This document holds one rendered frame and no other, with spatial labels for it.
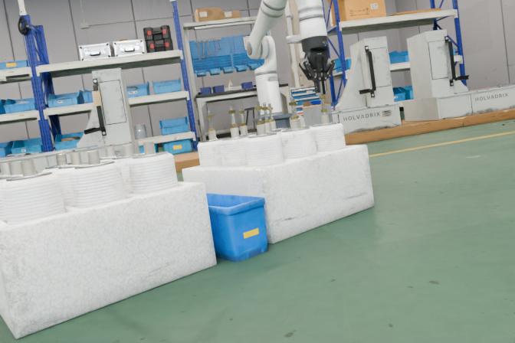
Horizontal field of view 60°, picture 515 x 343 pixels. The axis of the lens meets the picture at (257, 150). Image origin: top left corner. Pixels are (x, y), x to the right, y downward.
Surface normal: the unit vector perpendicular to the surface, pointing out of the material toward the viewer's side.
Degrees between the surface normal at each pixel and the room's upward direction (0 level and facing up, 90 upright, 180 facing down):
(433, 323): 0
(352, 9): 90
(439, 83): 90
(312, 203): 90
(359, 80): 90
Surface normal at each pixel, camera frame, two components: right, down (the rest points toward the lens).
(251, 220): 0.63, 0.00
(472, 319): -0.15, -0.99
